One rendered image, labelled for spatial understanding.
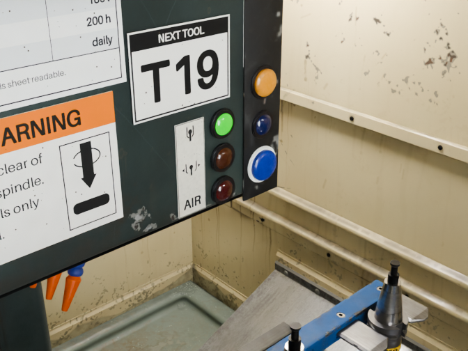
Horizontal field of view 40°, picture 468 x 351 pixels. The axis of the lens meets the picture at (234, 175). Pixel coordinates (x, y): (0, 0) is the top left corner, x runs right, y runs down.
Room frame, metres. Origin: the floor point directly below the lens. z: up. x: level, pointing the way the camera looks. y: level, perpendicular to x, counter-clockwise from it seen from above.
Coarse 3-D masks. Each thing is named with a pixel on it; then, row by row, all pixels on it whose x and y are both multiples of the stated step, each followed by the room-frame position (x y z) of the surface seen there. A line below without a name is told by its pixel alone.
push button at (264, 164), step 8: (264, 152) 0.54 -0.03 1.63; (272, 152) 0.55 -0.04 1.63; (256, 160) 0.54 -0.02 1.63; (264, 160) 0.54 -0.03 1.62; (272, 160) 0.55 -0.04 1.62; (256, 168) 0.53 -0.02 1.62; (264, 168) 0.54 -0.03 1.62; (272, 168) 0.55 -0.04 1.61; (256, 176) 0.54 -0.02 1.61; (264, 176) 0.54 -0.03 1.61
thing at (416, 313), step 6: (402, 294) 0.89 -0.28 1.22; (402, 300) 0.87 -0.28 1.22; (408, 300) 0.87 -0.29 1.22; (408, 306) 0.85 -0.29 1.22; (414, 306) 0.85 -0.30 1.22; (420, 306) 0.85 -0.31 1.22; (408, 312) 0.84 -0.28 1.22; (414, 312) 0.84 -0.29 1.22; (420, 312) 0.84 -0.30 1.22; (426, 312) 0.84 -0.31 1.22; (414, 318) 0.82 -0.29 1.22; (420, 318) 0.83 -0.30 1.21; (426, 318) 0.83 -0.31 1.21
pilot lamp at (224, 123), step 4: (220, 116) 0.51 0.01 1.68; (224, 116) 0.51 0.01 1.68; (228, 116) 0.52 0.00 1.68; (220, 120) 0.51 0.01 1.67; (224, 120) 0.51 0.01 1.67; (228, 120) 0.51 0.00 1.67; (232, 120) 0.52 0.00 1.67; (216, 124) 0.51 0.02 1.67; (220, 124) 0.51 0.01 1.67; (224, 124) 0.51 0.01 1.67; (228, 124) 0.51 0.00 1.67; (232, 124) 0.52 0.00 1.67; (216, 128) 0.51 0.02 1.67; (220, 128) 0.51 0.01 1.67; (224, 128) 0.51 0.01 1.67; (228, 128) 0.51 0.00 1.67; (220, 132) 0.51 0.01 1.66; (224, 132) 0.51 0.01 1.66
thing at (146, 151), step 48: (144, 0) 0.47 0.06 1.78; (192, 0) 0.50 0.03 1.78; (240, 0) 0.53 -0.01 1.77; (240, 48) 0.53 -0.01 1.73; (240, 96) 0.53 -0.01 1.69; (144, 144) 0.46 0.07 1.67; (240, 144) 0.53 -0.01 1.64; (144, 192) 0.46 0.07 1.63; (240, 192) 0.53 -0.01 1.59; (96, 240) 0.43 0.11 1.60; (0, 288) 0.38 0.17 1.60
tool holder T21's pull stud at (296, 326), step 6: (294, 324) 0.67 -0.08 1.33; (300, 324) 0.67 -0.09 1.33; (294, 330) 0.66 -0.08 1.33; (288, 336) 0.67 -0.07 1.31; (294, 336) 0.66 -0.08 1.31; (300, 336) 0.67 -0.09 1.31; (288, 342) 0.67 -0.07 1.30; (294, 342) 0.66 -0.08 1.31; (300, 342) 0.67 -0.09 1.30; (294, 348) 0.66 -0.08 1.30
